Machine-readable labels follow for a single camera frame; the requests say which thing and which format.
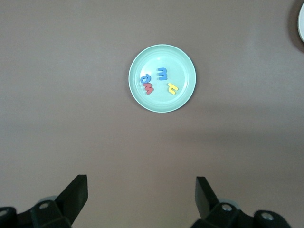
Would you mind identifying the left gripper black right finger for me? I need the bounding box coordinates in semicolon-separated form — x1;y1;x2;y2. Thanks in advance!
191;176;240;228

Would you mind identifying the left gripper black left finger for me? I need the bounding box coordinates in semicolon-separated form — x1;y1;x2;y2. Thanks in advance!
18;174;88;228

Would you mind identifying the yellow lowercase letter n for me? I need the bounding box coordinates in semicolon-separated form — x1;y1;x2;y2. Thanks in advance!
167;83;179;95

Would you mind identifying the red lowercase letter w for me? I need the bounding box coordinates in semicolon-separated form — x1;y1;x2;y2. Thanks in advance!
143;82;155;95

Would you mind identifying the blue foam letter E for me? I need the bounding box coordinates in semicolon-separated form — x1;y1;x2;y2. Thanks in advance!
157;67;169;82

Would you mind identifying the green round plate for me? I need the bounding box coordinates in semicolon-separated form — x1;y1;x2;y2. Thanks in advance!
128;44;197;113

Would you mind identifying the beige round plate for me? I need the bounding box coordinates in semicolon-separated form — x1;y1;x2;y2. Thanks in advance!
297;0;304;44

